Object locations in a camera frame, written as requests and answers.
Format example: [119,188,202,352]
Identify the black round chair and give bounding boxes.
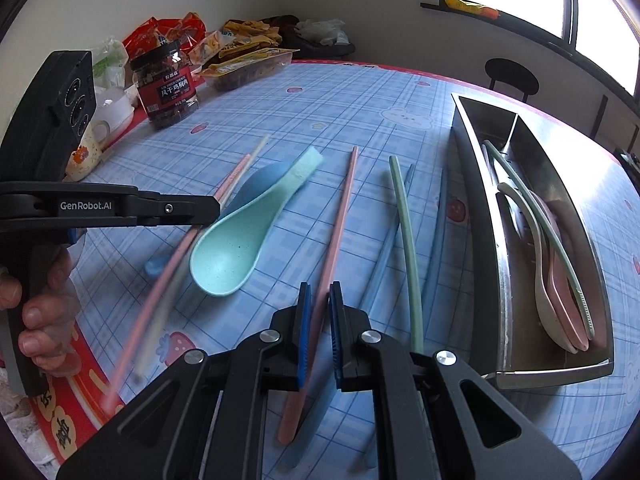
[484,57,538,106]

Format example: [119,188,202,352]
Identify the mint green spoon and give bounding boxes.
[190,146,325,297]

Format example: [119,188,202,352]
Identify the green chopstick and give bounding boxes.
[389,155,426,355]
[481,141,597,340]

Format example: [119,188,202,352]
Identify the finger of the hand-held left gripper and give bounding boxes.
[136,190,222,228]

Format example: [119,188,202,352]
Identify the black metal frame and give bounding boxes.
[589,94,610,140]

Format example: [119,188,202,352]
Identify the dark maroon bag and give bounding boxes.
[260,15,301,41]

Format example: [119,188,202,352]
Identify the cream spoon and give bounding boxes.
[496,182,576,353]

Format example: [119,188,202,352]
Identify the yellow label snack tray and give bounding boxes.
[200,47,300,92]

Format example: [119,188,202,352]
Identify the blue plaid table mat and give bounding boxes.
[60,60,640,480]

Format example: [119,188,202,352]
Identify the white plastic container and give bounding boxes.
[92,87,136,133]

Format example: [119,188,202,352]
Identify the red label snack jar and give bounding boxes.
[129,40,201,131]

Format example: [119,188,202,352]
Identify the pink spoon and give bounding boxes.
[530,195,591,352]

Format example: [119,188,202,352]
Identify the red snack bag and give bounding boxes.
[122,12,207,56]

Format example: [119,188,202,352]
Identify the green and white plastic bag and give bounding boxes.
[90,36,132,91]

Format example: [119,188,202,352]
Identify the yellow snack bags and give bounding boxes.
[220,19,281,53]

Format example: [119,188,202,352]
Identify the person's left hand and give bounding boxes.
[0,247,84,379]

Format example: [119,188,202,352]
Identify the cream cup with orange print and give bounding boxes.
[64,120,112,183]

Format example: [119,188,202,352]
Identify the yellow packet with orange end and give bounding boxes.
[444,0,501,20]

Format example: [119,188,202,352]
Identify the blue spoon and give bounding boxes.
[144,160,301,278]

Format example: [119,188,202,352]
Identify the stainless steel utensil tray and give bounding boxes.
[450,92,615,391]

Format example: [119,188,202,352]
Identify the black stool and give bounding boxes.
[280,35,357,61]

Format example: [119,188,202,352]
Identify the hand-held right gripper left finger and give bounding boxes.
[56,282,313,480]

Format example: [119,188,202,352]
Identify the orange striped snack packet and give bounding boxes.
[190,30,236,66]

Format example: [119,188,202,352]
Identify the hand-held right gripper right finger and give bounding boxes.
[327,281,583,480]

